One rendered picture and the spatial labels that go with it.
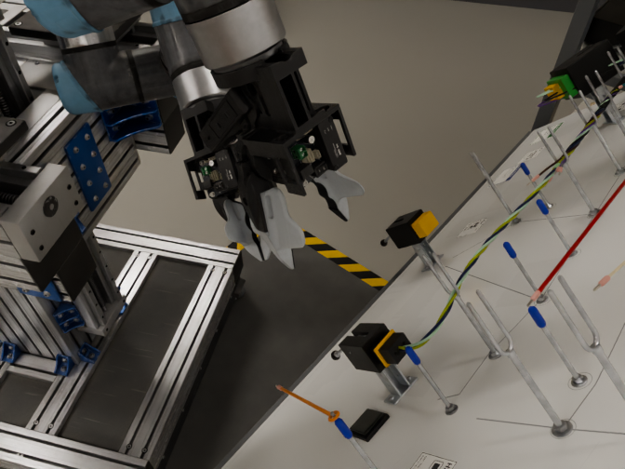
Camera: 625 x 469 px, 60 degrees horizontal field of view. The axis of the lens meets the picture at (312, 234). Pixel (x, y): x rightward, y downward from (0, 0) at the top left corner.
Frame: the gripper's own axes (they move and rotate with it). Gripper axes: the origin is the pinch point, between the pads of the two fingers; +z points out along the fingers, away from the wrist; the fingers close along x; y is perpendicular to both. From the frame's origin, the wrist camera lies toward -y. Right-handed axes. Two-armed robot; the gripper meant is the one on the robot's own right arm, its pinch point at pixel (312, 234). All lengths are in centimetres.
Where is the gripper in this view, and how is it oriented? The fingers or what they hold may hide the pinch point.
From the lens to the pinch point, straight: 57.8
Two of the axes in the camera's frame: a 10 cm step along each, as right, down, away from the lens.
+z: 3.4, 7.8, 5.2
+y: 6.5, 2.0, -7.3
